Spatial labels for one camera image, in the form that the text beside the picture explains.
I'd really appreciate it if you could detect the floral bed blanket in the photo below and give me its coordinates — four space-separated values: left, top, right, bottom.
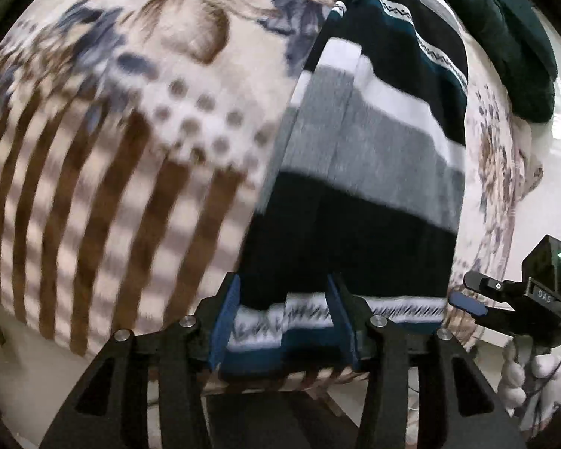
0 0 545 396

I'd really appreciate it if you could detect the dark green garment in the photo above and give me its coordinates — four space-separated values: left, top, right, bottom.
425 0 559 125

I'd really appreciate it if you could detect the striped knit sweater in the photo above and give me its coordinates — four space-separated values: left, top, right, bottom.
220 0 470 382

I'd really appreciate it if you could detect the person's right hand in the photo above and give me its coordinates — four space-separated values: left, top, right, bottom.
499 339 558 417

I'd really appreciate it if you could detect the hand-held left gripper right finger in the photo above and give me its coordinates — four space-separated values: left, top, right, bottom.
326 271 527 449

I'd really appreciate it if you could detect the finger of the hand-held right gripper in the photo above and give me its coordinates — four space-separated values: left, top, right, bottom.
450 291 488 318
463 272 524 297

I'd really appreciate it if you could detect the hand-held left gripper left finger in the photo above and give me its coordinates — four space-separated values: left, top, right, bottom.
40 271 241 449

